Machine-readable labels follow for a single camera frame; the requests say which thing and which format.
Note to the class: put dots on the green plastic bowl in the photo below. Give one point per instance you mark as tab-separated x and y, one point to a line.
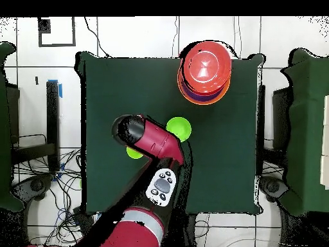
181	127

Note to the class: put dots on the green plastic cup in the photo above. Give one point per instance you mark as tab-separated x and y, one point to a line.
133	153

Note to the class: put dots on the large orange plastic bowl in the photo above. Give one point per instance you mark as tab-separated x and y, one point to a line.
205	103

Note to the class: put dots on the purple plastic bowl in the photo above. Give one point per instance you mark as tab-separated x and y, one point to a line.
203	98

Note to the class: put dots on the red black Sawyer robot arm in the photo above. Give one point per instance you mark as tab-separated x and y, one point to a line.
154	139

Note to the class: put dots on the dark green tablecloth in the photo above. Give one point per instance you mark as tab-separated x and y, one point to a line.
218	154

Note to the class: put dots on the black metal stand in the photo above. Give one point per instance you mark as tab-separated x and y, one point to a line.
52	115

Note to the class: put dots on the black power adapter box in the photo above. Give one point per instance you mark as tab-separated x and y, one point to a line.
82	218

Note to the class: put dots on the black office chair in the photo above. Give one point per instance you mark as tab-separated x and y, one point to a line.
33	186
272	186

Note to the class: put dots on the green covered side table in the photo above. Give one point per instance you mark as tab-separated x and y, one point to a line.
305	128
5	128

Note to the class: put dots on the white boxes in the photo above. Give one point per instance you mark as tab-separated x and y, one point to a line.
326	154

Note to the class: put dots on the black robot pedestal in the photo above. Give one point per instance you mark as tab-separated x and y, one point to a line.
190	231

